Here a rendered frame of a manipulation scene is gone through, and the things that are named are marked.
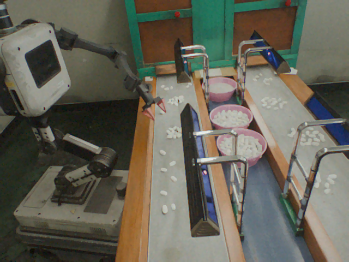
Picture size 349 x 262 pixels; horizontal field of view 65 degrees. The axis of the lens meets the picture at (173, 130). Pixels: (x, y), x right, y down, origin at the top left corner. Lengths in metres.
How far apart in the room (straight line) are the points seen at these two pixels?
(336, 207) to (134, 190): 0.87
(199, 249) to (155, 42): 1.65
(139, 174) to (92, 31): 2.17
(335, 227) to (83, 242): 1.29
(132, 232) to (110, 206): 0.53
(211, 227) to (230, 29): 1.80
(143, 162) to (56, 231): 0.71
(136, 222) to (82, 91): 2.60
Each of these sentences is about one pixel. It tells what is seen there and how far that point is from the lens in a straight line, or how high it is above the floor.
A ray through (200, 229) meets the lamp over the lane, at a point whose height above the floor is 1.08.
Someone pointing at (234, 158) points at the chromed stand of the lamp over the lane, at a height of 1.12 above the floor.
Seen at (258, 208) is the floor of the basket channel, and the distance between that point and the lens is 1.35.
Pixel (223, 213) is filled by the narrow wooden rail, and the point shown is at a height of 0.76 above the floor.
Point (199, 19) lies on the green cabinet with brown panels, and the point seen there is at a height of 1.19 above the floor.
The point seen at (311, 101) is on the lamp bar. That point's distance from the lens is 1.33.
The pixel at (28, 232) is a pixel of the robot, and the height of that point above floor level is 0.34.
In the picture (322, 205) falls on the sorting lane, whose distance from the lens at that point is 1.34.
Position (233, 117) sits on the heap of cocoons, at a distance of 1.81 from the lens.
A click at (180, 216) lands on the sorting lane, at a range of 1.22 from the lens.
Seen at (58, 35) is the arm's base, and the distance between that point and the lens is 1.63.
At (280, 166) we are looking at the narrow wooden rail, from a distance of 1.43.
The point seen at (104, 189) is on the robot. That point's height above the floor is 0.48.
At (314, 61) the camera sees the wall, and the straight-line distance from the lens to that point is 3.63.
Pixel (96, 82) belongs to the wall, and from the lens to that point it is 3.48.
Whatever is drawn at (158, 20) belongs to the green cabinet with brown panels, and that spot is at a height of 1.21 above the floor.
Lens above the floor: 1.71
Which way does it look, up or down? 35 degrees down
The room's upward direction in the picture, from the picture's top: 6 degrees counter-clockwise
